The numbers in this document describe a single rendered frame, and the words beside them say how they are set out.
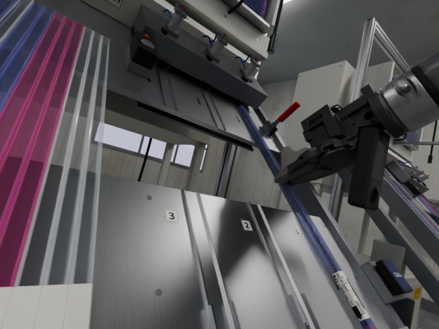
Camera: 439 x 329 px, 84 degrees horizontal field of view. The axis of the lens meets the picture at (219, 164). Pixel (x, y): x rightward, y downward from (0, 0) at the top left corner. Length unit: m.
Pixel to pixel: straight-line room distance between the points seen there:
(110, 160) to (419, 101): 3.68
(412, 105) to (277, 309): 0.29
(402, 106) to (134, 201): 0.34
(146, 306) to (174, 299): 0.02
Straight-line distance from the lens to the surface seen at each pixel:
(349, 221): 4.18
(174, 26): 0.59
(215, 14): 0.81
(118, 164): 3.88
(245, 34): 0.86
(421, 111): 0.40
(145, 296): 0.22
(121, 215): 0.25
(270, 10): 0.94
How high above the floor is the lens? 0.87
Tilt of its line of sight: 5 degrees up
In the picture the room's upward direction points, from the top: 13 degrees clockwise
